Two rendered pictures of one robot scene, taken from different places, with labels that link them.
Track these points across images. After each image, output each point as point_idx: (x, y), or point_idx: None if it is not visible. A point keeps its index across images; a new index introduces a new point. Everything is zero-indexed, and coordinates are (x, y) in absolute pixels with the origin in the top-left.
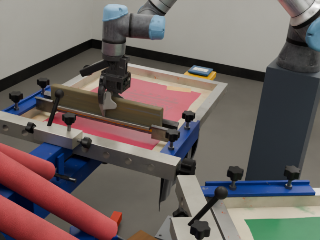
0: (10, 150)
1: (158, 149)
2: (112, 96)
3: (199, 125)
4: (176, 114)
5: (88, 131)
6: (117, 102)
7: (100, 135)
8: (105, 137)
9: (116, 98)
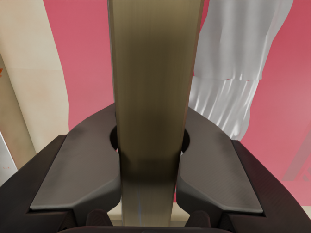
0: None
1: (117, 207)
2: (153, 192)
3: None
4: (306, 195)
5: (99, 35)
6: (122, 216)
7: (96, 86)
8: (96, 101)
9: (146, 213)
